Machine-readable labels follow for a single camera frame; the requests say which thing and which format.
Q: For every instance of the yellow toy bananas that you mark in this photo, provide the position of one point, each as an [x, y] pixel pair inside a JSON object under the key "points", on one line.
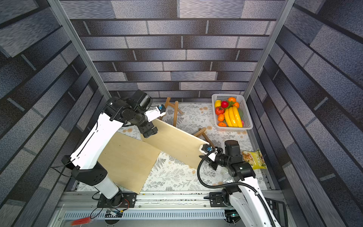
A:
{"points": [[233, 117]]}

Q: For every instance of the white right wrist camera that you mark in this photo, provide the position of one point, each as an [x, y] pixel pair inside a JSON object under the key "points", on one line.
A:
{"points": [[206, 148]]}

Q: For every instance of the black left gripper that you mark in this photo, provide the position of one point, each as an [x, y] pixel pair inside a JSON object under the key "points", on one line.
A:
{"points": [[146, 130]]}

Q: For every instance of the orange toy fruit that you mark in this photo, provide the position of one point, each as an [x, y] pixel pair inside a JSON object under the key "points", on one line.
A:
{"points": [[232, 100]]}

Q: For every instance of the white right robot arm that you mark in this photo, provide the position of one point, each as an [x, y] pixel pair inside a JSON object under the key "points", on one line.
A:
{"points": [[243, 194]]}

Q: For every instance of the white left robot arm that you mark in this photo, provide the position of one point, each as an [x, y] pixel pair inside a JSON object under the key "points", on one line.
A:
{"points": [[117, 112]]}

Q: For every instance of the black calculator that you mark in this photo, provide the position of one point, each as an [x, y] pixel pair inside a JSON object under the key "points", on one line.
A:
{"points": [[279, 210]]}

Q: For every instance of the aluminium corner post left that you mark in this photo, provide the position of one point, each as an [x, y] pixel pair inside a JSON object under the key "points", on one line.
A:
{"points": [[75, 39]]}

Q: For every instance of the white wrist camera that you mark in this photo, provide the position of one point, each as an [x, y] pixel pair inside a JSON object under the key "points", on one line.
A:
{"points": [[206, 148], [155, 112]]}

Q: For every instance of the red toy tomato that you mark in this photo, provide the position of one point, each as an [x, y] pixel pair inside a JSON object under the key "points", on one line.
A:
{"points": [[219, 110]]}

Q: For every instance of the red toy apple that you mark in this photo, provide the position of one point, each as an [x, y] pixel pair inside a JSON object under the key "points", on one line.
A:
{"points": [[224, 104]]}

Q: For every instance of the aluminium corner post right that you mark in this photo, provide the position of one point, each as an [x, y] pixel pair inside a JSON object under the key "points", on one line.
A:
{"points": [[287, 6]]}

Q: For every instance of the aluminium corner post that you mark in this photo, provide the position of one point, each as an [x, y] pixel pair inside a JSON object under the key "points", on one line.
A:
{"points": [[287, 6], [75, 39]]}

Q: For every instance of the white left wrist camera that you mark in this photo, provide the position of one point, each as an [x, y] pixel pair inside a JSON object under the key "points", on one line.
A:
{"points": [[155, 112]]}

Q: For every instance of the yellow toy lemon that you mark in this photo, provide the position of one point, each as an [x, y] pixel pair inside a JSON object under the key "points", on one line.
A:
{"points": [[218, 103]]}

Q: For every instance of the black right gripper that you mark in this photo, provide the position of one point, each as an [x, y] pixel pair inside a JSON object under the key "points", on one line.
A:
{"points": [[214, 160]]}

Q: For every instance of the yellow snack bag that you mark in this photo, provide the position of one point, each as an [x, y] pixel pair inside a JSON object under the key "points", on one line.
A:
{"points": [[255, 159]]}

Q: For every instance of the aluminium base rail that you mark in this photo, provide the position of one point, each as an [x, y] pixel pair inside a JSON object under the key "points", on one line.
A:
{"points": [[155, 209]]}

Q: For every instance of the white plastic fruit basket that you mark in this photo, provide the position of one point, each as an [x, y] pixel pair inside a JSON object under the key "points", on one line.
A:
{"points": [[240, 104]]}

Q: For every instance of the small orange toy tangerine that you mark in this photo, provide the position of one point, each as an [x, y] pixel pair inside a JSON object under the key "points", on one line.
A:
{"points": [[221, 117]]}

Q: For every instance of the thin plywood board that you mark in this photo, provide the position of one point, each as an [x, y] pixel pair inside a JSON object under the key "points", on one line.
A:
{"points": [[128, 161], [176, 143]]}

